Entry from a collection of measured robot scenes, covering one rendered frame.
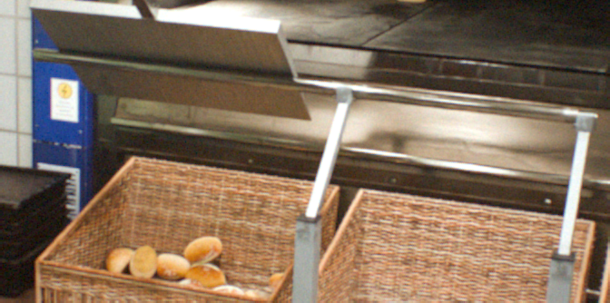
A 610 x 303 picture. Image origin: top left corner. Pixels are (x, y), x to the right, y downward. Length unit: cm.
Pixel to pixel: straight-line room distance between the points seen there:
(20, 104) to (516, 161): 130
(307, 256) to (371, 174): 61
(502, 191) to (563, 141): 18
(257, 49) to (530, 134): 70
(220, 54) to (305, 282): 51
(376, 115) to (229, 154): 39
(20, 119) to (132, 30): 78
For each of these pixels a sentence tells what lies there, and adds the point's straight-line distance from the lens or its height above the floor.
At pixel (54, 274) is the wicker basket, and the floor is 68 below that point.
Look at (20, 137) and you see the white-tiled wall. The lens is 318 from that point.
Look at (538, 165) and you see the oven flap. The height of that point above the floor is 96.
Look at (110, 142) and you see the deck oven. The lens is 305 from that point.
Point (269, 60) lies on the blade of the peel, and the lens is 240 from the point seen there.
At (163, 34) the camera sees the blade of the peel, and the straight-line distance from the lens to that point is 244.
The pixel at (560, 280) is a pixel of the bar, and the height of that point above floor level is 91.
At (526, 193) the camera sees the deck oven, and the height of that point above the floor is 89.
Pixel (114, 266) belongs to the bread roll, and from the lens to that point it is 289.
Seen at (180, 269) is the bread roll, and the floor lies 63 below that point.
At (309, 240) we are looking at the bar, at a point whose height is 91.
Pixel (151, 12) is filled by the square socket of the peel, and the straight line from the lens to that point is 238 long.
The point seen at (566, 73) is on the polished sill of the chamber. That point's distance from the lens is 268.
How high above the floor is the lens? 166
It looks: 14 degrees down
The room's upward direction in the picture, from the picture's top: 3 degrees clockwise
